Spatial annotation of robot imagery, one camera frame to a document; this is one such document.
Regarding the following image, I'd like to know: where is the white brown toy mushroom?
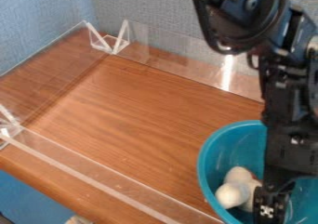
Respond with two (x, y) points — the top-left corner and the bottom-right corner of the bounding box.
(216, 166), (261, 213)

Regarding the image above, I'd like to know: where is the clear acrylic left panel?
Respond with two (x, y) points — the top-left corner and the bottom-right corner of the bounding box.
(0, 20), (110, 91)

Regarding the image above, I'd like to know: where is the blue plastic bowl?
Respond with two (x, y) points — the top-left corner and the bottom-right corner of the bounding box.
(197, 120), (318, 224)

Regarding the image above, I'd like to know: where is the clear acrylic back panel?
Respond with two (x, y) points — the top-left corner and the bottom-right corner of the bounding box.
(118, 20), (264, 102)

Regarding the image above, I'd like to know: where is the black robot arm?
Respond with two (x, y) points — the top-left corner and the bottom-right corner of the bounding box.
(193, 0), (318, 224)

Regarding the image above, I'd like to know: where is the clear acrylic panel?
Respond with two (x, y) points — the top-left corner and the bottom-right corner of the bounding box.
(0, 20), (110, 91)
(118, 20), (264, 102)
(0, 104), (221, 224)

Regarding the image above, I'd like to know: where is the clear acrylic corner bracket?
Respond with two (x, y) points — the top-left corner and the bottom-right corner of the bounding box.
(86, 20), (132, 55)

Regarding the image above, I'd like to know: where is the clear acrylic front panel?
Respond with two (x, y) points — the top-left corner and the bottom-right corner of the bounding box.
(0, 104), (221, 224)

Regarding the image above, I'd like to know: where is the black cable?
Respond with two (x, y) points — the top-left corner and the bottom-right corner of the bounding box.
(188, 0), (234, 56)

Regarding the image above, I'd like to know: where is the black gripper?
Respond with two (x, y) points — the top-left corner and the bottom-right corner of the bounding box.
(253, 124), (318, 224)

